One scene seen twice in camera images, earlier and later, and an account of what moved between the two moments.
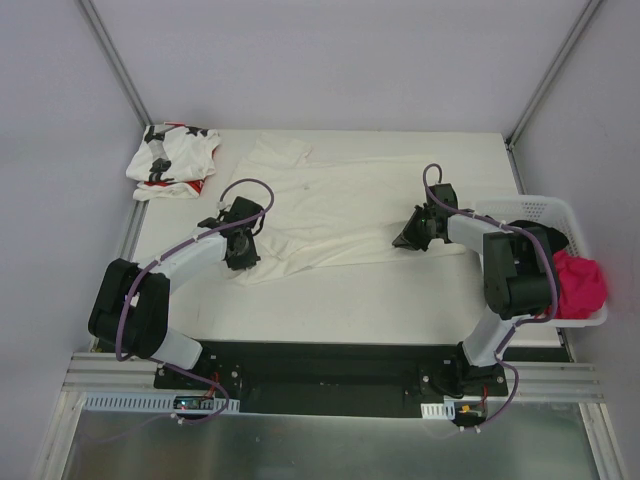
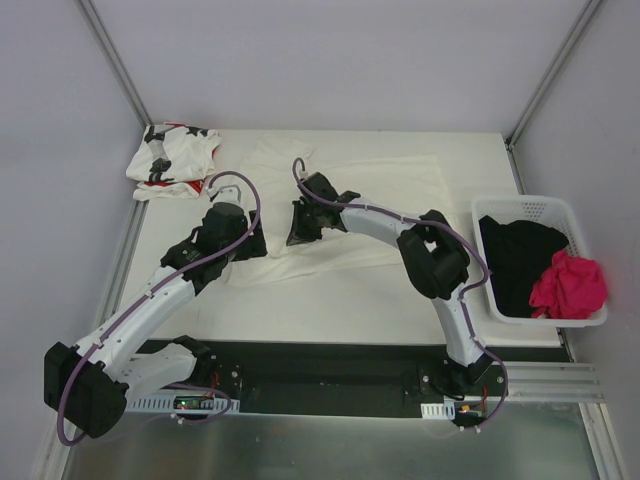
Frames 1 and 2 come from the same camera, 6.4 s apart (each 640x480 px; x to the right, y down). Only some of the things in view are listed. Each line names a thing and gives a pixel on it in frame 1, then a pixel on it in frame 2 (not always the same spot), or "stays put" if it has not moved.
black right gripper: (417, 228) -> (305, 218)
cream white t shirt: (329, 215) stays put
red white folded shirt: (188, 190) stays put
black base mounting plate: (334, 379) stays put
